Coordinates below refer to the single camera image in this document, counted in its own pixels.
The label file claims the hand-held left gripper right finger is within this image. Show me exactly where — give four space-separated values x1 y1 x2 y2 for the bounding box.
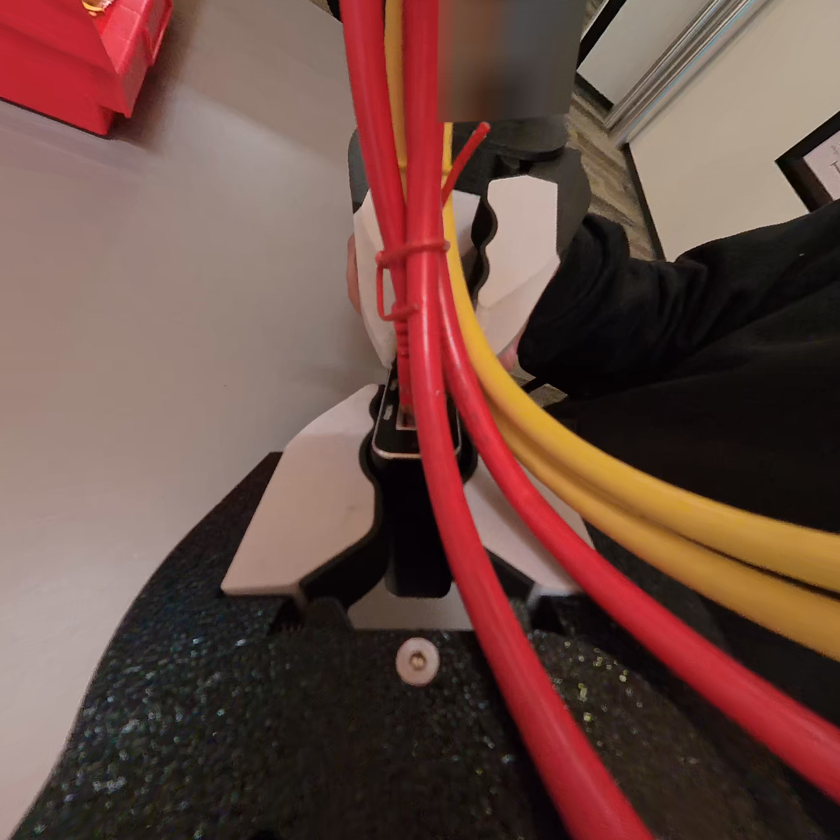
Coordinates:
461 459 596 605

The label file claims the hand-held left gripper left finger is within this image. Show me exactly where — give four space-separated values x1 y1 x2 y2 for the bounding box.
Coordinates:
221 384 388 608

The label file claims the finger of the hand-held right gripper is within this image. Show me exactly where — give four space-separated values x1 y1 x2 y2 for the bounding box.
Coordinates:
471 174 563 358
353 189 480 368

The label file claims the black port adapter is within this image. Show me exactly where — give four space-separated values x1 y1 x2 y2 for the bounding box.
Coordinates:
371 364 480 598

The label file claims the red ethernet cable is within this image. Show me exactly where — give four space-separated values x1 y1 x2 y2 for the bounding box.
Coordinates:
338 0 840 840

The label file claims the person's right forearm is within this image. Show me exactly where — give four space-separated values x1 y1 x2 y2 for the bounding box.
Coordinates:
517 213 723 398

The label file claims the person's right hand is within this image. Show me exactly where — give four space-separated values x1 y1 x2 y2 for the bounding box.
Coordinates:
346 233 524 371

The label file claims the person's black sweatshirt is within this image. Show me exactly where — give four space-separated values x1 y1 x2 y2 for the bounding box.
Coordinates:
545 200 840 710

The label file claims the red plastic bin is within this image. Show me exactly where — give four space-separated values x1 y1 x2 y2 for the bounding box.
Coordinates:
0 0 173 137

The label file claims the black framed wall sign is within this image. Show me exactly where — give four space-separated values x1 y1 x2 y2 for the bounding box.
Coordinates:
776 112 840 211

